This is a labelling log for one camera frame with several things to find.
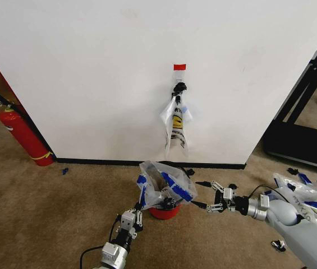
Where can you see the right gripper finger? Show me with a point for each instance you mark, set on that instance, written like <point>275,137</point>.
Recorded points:
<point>215,208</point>
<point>217,186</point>

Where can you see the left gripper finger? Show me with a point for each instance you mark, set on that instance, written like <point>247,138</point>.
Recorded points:
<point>138,221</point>
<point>131,209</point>

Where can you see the clear bag with blue tape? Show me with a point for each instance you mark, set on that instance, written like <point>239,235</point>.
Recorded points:
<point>158,182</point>

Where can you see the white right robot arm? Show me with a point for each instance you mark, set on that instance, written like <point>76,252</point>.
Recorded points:
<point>293,221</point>

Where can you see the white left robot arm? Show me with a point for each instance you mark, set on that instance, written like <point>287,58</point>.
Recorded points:
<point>112,253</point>

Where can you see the red trash bin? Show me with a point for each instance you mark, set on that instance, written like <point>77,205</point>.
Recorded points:
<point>165,213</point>

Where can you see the clear garbage bag yellow print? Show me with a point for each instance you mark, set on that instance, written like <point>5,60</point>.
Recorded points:
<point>177,123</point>

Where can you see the pile of clear bags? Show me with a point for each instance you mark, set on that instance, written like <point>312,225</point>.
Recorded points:
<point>312,196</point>

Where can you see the blue clip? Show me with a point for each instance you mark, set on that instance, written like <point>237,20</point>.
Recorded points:
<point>64,170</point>

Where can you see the black clip on hook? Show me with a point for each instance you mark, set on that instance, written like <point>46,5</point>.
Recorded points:
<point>178,89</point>

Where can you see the red tape strip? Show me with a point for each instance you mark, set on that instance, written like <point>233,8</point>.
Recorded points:
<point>179,67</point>

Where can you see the red fire extinguisher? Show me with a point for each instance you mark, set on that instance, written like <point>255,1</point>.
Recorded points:
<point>25,131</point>

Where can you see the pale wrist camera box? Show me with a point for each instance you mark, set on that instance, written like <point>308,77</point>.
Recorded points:
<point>228,194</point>
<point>127,219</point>

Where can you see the black metal frame furniture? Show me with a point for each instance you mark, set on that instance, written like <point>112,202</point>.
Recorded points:
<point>295,137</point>

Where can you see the clear adhesive wall hook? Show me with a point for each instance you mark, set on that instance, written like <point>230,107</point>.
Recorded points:
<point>179,75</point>

